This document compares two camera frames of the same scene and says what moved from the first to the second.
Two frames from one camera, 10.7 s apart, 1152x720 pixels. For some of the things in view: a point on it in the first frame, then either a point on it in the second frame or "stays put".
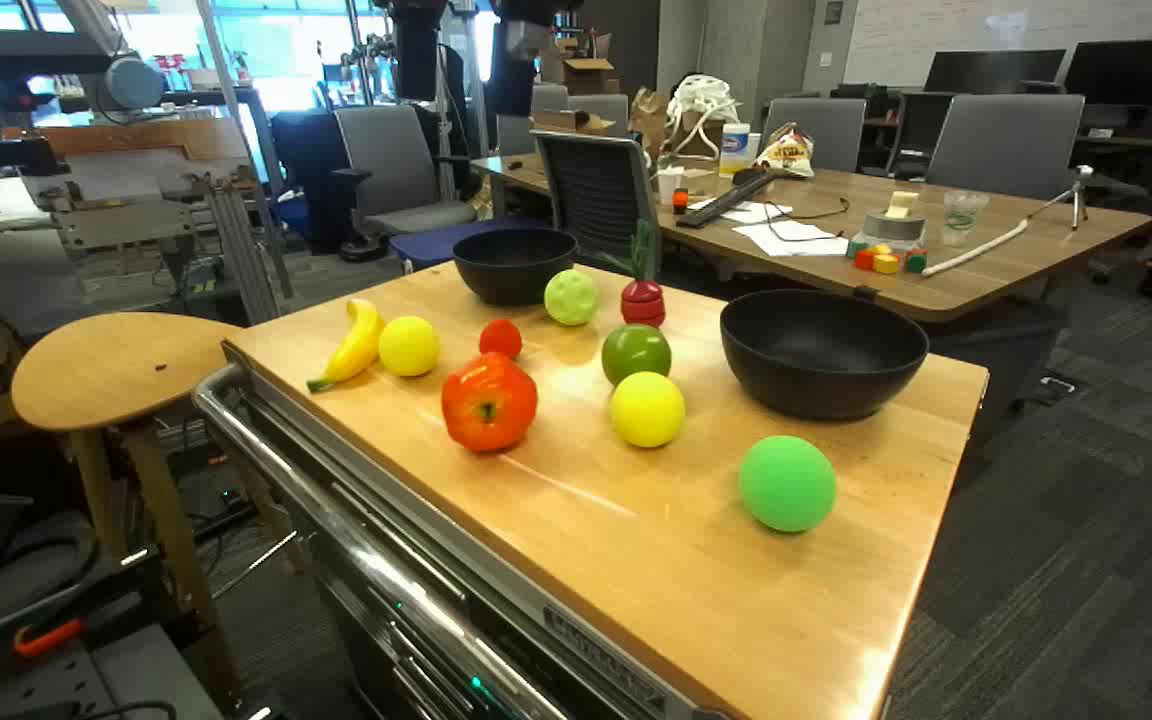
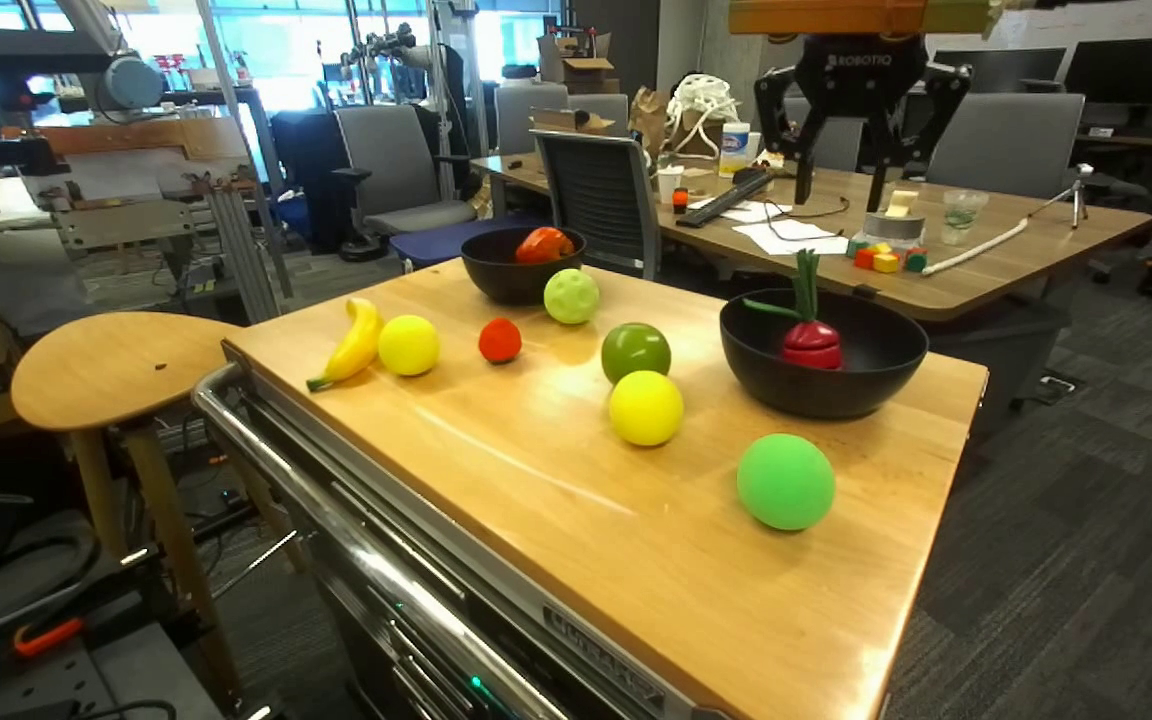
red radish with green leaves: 640,299 → 806,347
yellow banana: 360,350 stays put
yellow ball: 410,347 stays put
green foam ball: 785,486 stays put
